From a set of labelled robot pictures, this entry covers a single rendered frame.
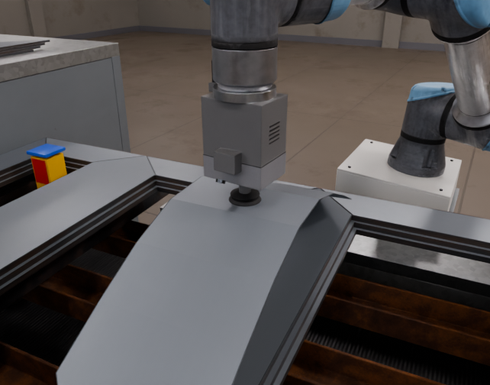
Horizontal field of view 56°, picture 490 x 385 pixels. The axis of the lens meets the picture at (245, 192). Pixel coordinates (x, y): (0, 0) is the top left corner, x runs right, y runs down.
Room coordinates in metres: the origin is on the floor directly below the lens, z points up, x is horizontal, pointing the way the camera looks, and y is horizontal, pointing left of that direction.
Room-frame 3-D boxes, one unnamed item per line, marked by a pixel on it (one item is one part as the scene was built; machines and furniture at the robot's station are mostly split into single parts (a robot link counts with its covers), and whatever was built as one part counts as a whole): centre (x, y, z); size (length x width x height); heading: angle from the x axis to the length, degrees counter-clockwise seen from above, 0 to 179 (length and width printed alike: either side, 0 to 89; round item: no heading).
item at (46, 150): (1.00, 0.46, 0.88); 0.06 x 0.06 x 0.02; 65
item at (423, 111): (1.17, -0.49, 0.94); 0.13 x 0.12 x 0.14; 42
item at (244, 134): (0.53, 0.01, 1.08); 0.10 x 0.09 x 0.16; 148
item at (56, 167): (1.00, 0.46, 0.78); 0.05 x 0.05 x 0.19; 65
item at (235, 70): (0.54, 0.00, 1.16); 0.08 x 0.08 x 0.05
